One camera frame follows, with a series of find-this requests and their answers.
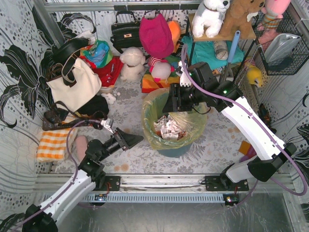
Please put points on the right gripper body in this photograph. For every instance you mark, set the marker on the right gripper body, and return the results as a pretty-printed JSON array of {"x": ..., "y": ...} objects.
[{"x": 178, "y": 98}]

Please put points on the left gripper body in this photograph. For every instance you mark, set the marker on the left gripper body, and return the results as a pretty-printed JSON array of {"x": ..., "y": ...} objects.
[{"x": 121, "y": 139}]

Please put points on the yellow trash bag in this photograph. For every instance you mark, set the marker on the yellow trash bag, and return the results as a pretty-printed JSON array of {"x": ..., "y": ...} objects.
[{"x": 193, "y": 122}]

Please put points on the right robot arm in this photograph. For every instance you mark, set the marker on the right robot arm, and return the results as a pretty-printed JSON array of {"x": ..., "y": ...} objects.
[{"x": 271, "y": 152}]

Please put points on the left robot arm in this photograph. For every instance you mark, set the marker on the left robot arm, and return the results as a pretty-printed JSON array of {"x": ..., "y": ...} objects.
[{"x": 89, "y": 176}]

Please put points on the crumpled paper trash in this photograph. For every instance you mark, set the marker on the crumpled paper trash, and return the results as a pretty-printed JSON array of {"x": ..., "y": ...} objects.
[{"x": 167, "y": 128}]

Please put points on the teal trash bin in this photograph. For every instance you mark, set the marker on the teal trash bin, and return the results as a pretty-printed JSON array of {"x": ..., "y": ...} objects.
[{"x": 175, "y": 153}]

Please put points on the brown patterned bag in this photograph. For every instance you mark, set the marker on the brown patterned bag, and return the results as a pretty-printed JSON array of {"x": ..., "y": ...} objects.
[{"x": 59, "y": 117}]

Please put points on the magenta fuzzy bag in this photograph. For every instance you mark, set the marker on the magenta fuzzy bag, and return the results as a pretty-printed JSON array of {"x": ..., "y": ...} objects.
[{"x": 155, "y": 37}]

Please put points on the cream canvas tote bag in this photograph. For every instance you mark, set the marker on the cream canvas tote bag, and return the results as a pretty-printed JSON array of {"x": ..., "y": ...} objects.
[{"x": 87, "y": 85}]

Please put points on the colorful patterned bag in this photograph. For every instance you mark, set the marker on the colorful patterned bag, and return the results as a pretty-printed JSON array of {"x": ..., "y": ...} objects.
[{"x": 97, "y": 55}]

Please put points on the rainbow striped cloth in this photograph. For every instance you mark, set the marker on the rainbow striped cloth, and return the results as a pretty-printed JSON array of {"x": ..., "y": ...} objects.
[{"x": 148, "y": 84}]

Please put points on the pink pig plush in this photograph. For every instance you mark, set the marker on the pink pig plush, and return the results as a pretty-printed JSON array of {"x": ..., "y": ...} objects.
[{"x": 160, "y": 69}]

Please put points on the pink cylinder toy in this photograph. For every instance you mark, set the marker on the pink cylinder toy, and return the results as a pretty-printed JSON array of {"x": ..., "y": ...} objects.
[{"x": 81, "y": 147}]

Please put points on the teal folded cloth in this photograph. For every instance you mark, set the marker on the teal folded cloth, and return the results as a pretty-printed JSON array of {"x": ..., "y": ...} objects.
[{"x": 204, "y": 52}]

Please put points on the white lamb plush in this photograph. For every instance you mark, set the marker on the white lamb plush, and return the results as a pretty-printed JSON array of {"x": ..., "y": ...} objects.
[{"x": 133, "y": 61}]

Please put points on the red cloth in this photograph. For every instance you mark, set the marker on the red cloth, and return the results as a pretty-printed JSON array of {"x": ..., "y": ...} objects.
[{"x": 109, "y": 73}]

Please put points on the orange checkered towel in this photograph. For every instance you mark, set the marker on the orange checkered towel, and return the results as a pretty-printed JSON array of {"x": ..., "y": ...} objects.
[{"x": 52, "y": 146}]

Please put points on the yellow duck plush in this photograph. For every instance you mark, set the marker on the yellow duck plush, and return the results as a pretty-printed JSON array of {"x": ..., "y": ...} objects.
[{"x": 253, "y": 73}]

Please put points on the orange plush toy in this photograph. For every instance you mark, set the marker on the orange plush toy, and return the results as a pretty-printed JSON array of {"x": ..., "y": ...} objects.
[{"x": 175, "y": 33}]

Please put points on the purple orange toy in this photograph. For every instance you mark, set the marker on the purple orange toy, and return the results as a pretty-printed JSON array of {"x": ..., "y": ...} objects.
[{"x": 247, "y": 150}]

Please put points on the white husky plush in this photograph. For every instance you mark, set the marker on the white husky plush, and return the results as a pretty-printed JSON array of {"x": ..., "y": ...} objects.
[{"x": 209, "y": 18}]

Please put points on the black leather handbag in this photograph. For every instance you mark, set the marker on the black leather handbag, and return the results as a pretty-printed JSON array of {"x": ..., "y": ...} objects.
[{"x": 125, "y": 35}]

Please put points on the black shelf rack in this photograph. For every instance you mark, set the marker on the black shelf rack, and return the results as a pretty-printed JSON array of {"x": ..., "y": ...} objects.
[{"x": 233, "y": 37}]

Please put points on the brown dog plush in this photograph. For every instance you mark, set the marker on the brown dog plush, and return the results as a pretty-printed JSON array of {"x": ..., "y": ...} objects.
[{"x": 237, "y": 17}]

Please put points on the silver pouch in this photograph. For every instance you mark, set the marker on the silver pouch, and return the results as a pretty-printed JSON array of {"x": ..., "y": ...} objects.
[{"x": 281, "y": 46}]

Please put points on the pink plush toy top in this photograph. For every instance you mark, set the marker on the pink plush toy top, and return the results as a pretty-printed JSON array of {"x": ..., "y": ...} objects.
[{"x": 273, "y": 12}]

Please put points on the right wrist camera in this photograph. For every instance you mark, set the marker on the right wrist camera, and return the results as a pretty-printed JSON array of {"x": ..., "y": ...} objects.
[{"x": 184, "y": 81}]

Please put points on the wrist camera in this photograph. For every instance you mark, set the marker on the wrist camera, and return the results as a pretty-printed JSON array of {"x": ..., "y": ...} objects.
[
  {"x": 107, "y": 124},
  {"x": 184, "y": 81}
]

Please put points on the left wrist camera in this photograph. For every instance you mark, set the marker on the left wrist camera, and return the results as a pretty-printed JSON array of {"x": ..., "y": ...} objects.
[{"x": 107, "y": 124}]

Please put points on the black wire basket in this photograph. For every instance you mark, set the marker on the black wire basket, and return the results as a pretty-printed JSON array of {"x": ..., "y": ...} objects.
[{"x": 292, "y": 63}]

